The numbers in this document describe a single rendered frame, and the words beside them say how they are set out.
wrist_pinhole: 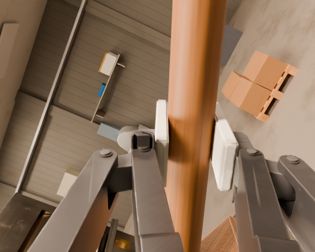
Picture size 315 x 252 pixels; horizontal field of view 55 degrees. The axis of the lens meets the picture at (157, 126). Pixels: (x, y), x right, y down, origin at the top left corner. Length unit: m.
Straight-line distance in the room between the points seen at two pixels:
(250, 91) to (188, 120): 3.55
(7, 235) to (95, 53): 6.52
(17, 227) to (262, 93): 2.87
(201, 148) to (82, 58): 8.03
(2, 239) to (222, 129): 1.91
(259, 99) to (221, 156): 3.62
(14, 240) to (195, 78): 1.92
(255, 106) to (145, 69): 4.70
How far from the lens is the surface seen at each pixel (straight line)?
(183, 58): 0.17
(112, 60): 7.56
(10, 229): 2.09
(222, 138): 0.17
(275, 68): 3.77
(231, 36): 6.50
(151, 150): 0.15
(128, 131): 7.81
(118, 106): 8.30
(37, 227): 2.18
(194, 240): 0.23
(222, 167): 0.17
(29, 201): 2.29
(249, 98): 3.74
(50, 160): 9.32
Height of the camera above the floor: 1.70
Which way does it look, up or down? 8 degrees down
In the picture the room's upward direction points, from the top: 67 degrees counter-clockwise
